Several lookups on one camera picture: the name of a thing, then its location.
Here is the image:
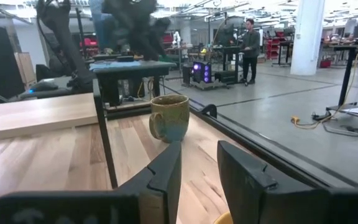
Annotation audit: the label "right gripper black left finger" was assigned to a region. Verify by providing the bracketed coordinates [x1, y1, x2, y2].
[0, 141, 182, 224]

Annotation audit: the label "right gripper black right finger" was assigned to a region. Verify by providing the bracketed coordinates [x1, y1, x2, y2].
[217, 140, 358, 224]

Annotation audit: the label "yellow cup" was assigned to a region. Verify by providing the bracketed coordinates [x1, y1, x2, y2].
[213, 212, 233, 224]

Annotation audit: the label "green blue glazed mug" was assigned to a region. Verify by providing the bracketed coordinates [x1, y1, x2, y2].
[149, 95, 190, 144]

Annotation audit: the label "red shelf rack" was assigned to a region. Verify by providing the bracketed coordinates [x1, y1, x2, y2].
[265, 30, 286, 60]

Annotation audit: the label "grey computer desk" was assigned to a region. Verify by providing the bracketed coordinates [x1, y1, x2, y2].
[9, 58, 177, 108]

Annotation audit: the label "computer tower purple lights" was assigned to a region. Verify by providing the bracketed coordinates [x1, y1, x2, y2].
[192, 61, 213, 84]

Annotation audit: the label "blue desk mat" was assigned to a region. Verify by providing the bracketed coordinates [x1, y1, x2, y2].
[89, 60, 143, 72]

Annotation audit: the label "black standing desk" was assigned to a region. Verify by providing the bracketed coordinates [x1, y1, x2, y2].
[212, 45, 242, 85]
[321, 43, 358, 130]

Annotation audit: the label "light wooden tray board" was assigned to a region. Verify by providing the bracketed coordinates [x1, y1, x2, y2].
[0, 79, 119, 190]

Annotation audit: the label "black computer mouse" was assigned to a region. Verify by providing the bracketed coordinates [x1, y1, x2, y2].
[29, 80, 59, 93]

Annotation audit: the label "white pillar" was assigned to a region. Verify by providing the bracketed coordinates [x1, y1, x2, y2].
[290, 0, 326, 77]

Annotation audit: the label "black aluminium table frame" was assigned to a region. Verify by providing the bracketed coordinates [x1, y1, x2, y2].
[104, 83, 358, 189]

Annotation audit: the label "yellow extension cord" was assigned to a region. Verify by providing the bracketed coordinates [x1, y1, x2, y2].
[290, 12, 358, 130]

